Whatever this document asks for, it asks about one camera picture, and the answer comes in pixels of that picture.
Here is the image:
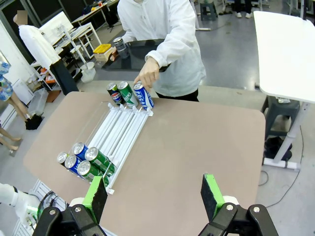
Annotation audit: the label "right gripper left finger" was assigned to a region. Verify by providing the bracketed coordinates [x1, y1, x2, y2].
[31, 176, 108, 236]

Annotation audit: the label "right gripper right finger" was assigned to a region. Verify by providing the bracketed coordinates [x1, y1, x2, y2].
[199, 173, 279, 236]

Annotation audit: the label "black serving tray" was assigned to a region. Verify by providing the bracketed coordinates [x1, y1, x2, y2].
[101, 38, 172, 73]

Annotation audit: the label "black Pepsi lime can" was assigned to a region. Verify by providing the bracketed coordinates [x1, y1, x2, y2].
[112, 36, 130, 60]

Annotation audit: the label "person left forearm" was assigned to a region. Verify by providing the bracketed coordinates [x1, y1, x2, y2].
[144, 34, 195, 74]

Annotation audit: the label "person right forearm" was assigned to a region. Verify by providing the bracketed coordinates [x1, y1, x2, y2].
[121, 31, 138, 44]

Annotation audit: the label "person white hoodie torso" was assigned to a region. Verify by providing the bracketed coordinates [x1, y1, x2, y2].
[117, 0, 207, 98]

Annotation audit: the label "person left hand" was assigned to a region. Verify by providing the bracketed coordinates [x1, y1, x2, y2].
[133, 60, 160, 93]

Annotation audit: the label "green Chilsung cider can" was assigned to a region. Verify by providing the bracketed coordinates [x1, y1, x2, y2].
[84, 147, 117, 177]
[77, 160, 110, 189]

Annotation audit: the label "blue Pocari Sweat can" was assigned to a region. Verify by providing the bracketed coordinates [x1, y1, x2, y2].
[63, 154, 82, 176]
[72, 142, 89, 161]

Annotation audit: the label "dark grey soda can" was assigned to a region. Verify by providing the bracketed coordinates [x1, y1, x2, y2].
[56, 151, 69, 168]

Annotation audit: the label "white slotted base panel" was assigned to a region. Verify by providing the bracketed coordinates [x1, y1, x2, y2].
[11, 178, 71, 236]

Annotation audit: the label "clear acrylic can rack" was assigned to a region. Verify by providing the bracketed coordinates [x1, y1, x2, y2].
[78, 101, 155, 195]

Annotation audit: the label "black bag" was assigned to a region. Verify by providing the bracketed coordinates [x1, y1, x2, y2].
[263, 136, 293, 161]

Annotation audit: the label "black cloth bundle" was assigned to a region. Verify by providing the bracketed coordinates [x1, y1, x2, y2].
[25, 114, 45, 131]

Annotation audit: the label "bare mannequin legs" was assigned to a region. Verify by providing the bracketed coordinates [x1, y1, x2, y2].
[0, 126, 23, 151]

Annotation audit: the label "upright black Pepsi can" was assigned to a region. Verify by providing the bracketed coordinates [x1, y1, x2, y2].
[106, 82, 125, 106]

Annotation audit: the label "upright green Chilsung can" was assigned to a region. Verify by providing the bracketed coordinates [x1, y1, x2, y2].
[117, 81, 139, 108]

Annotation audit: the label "clear plastic storage bin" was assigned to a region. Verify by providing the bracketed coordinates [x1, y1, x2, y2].
[28, 88, 49, 117]

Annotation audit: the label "grey plastic stool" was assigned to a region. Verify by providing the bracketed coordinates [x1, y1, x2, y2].
[260, 95, 301, 140]

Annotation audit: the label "white bucket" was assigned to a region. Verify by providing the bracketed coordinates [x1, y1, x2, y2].
[79, 61, 97, 84]

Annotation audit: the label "cardboard box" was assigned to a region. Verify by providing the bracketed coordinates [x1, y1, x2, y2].
[94, 50, 117, 62]

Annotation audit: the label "mannequin in floral dress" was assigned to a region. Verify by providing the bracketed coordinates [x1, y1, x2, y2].
[0, 60, 30, 122]

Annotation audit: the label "yellow plastic bin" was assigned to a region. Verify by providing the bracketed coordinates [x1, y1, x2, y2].
[93, 43, 112, 55]

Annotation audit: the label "white table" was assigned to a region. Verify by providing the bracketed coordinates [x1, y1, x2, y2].
[252, 10, 315, 171]

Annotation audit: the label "grey stool with square seat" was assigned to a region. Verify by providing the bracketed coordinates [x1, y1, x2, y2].
[199, 1, 219, 22]

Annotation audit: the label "white frame workbench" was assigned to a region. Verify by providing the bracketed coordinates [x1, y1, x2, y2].
[39, 11, 102, 65]

